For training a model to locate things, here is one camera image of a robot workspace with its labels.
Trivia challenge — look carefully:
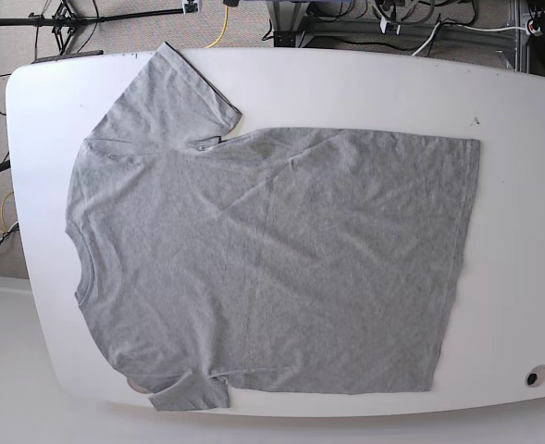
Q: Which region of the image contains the white cable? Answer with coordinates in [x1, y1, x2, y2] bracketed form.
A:
[410, 20, 527, 57]

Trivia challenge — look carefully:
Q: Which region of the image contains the tan round table grommet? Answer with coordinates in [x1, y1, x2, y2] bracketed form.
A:
[127, 378, 152, 395]

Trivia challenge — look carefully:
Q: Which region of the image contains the black tripod stand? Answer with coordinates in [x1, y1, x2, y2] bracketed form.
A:
[0, 1, 202, 61]

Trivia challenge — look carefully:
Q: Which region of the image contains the grey T-shirt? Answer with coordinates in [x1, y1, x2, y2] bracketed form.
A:
[66, 43, 480, 411]

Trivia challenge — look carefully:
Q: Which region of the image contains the aluminium frame stand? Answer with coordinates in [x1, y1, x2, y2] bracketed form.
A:
[262, 1, 531, 73]

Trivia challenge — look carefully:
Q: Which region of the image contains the yellow cable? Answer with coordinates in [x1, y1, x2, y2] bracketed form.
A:
[206, 4, 230, 50]

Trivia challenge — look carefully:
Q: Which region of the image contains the round table grommet hole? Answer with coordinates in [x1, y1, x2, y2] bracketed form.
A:
[526, 364, 545, 388]

